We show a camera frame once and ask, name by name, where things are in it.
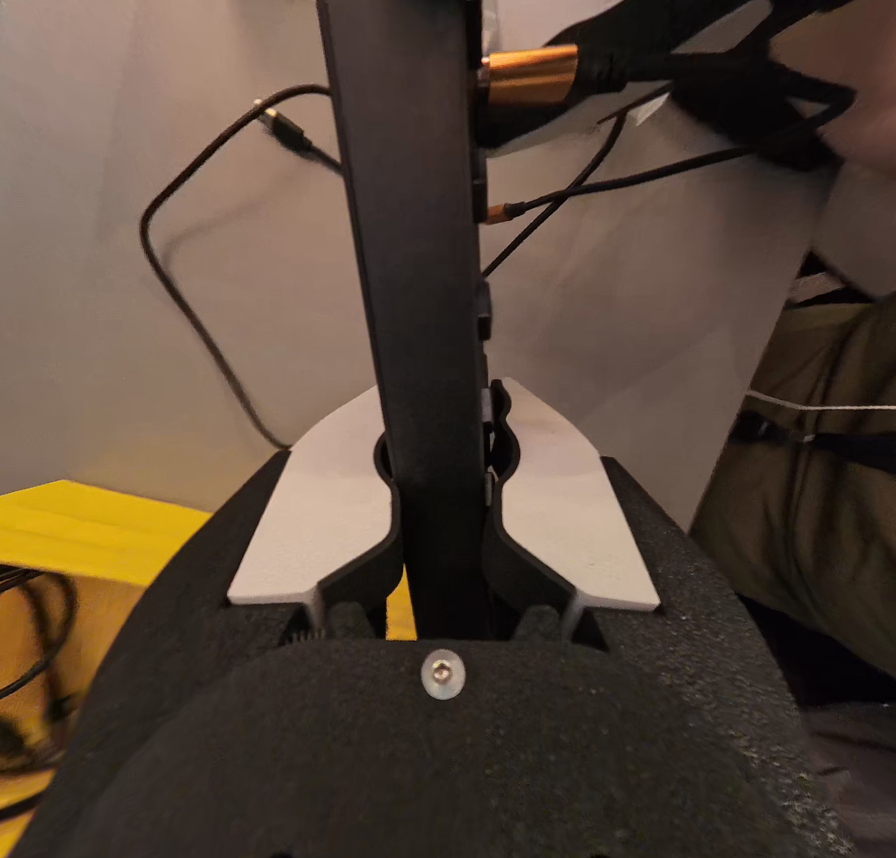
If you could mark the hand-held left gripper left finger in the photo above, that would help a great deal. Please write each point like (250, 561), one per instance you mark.
(322, 522)

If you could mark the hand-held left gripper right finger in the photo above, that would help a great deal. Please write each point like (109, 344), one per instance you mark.
(567, 522)

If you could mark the yellow storage bin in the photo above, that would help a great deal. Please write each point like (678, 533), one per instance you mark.
(70, 522)

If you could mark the black USB hub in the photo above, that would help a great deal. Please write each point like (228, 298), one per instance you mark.
(406, 242)

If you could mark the person's right hand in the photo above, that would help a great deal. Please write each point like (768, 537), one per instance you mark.
(875, 81)

